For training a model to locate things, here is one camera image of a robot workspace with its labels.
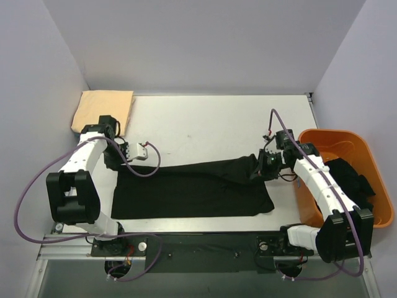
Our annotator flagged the black graphic t shirt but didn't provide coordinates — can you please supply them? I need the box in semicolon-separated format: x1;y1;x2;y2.
111;155;274;220

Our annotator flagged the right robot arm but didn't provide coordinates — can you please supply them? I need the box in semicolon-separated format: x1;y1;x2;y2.
250;129;374;263

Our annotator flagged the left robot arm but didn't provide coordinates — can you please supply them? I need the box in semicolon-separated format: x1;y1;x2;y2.
46;115;128;256

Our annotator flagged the folded cream t shirt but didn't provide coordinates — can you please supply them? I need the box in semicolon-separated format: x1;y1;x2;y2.
71;90;135;137

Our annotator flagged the orange plastic bin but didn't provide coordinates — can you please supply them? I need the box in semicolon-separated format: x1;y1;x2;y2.
293;129;395;228

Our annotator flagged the black t shirt in bin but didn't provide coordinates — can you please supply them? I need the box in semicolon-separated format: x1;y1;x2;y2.
325;158;375;212

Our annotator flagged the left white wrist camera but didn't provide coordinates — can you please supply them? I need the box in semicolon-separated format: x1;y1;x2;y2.
125;143;148;162

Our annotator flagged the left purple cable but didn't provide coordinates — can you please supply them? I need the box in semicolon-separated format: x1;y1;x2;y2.
14;135;164;282

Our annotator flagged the purple cable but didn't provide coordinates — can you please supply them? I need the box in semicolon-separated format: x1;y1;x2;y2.
14;135;164;282
266;108;364;282

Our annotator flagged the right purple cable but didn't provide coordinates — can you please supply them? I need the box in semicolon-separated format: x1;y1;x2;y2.
266;108;364;282

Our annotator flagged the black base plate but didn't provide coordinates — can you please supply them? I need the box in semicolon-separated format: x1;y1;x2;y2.
89;232;316;274

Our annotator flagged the aluminium frame rail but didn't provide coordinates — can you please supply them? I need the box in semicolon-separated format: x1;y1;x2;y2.
38;230;359;263

